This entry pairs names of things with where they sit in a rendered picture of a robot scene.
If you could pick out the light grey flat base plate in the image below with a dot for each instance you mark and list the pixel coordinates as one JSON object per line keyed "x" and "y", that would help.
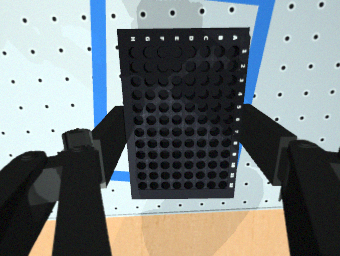
{"x": 46, "y": 81}

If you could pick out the blue tape outline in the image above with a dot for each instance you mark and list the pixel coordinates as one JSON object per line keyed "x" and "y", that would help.
{"x": 98, "y": 42}

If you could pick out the black well plate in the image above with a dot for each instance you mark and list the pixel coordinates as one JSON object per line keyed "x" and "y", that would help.
{"x": 178, "y": 146}

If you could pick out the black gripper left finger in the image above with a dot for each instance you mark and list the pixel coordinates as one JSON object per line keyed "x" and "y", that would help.
{"x": 72, "y": 178}

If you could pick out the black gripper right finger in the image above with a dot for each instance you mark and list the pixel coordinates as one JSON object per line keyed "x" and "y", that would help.
{"x": 310, "y": 188}

